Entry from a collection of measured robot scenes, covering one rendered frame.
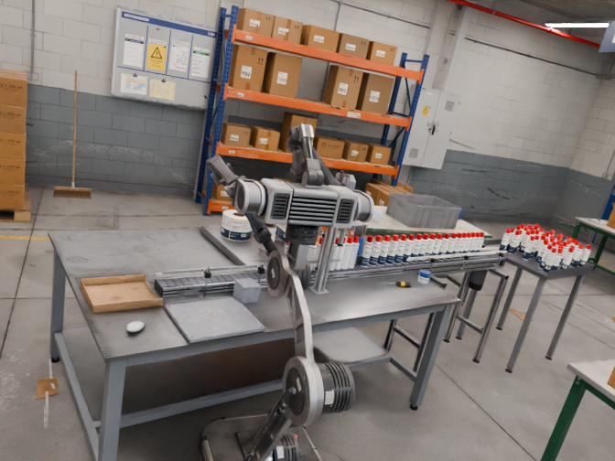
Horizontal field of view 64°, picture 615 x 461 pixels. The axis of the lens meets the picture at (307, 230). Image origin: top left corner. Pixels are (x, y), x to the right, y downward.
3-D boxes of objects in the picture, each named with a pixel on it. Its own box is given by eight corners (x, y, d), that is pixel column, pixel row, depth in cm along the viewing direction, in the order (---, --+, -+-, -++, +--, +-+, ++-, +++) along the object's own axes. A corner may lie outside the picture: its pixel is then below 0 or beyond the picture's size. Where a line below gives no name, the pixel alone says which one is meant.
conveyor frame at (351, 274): (393, 266, 339) (394, 260, 338) (404, 273, 331) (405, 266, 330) (154, 287, 242) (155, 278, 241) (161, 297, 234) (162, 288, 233)
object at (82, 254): (334, 228, 406) (334, 226, 405) (460, 303, 307) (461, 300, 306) (48, 234, 282) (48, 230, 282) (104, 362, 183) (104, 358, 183)
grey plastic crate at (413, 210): (430, 216, 519) (436, 196, 513) (456, 230, 486) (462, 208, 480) (383, 213, 491) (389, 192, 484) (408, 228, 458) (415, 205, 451)
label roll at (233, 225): (221, 240, 309) (225, 218, 305) (218, 229, 327) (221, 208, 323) (253, 242, 315) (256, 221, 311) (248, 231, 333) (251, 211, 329)
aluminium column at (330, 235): (319, 287, 281) (345, 173, 261) (324, 291, 278) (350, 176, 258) (313, 288, 279) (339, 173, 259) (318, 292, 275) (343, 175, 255)
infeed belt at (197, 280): (393, 266, 338) (395, 261, 337) (403, 271, 332) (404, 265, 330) (155, 286, 241) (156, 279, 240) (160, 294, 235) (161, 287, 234)
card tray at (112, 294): (145, 281, 247) (145, 273, 246) (162, 305, 227) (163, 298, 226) (80, 286, 229) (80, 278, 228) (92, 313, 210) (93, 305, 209)
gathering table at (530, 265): (498, 325, 487) (529, 237, 460) (557, 360, 440) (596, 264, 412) (450, 336, 445) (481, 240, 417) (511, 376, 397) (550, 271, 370)
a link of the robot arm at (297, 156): (291, 147, 243) (309, 137, 245) (285, 139, 245) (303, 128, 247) (293, 182, 284) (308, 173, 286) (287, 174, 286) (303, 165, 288)
